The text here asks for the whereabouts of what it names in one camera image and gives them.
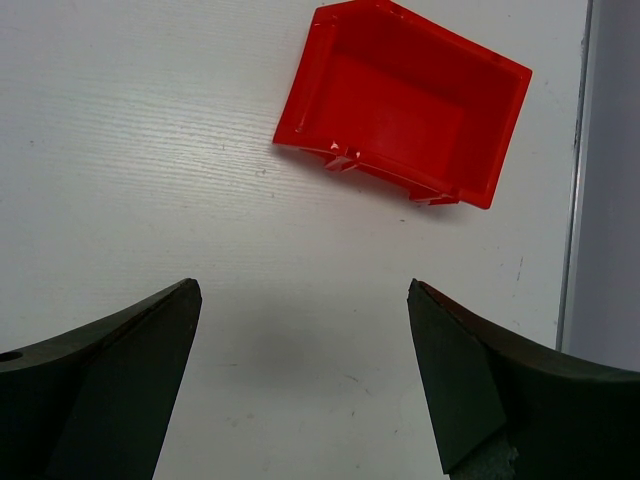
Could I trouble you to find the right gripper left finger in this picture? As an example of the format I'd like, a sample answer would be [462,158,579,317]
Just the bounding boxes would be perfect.
[1,279,202,479]

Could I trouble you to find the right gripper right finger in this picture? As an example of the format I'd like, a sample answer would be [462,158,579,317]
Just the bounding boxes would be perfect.
[407,280,639,479]

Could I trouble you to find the red plastic bin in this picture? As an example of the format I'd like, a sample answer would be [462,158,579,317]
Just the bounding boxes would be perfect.
[273,1,532,209]

